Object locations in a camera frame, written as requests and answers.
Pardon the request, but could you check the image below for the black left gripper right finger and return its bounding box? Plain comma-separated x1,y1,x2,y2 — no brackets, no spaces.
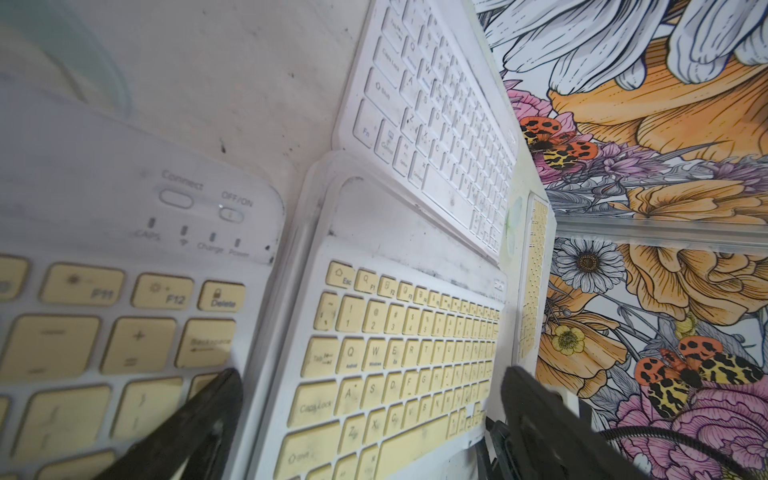
500,366,648,480

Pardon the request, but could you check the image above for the green keyboard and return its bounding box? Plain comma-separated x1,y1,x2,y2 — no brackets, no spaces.
225,150,357,479

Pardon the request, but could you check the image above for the black corrugated cable right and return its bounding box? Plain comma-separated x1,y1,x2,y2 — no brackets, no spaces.
599,427,763,480

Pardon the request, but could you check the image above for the white keyboard far centre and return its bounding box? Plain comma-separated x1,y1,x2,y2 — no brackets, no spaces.
332,1,516,261

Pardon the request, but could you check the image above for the right aluminium frame post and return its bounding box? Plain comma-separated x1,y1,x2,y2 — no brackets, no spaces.
556,215,767,255

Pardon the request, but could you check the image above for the yellow keyboard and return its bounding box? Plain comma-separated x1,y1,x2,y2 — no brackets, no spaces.
1,79,285,479
513,192,556,374
248,176,506,479

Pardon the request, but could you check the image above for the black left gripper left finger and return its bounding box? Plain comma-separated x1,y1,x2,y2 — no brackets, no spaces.
97,368,243,479

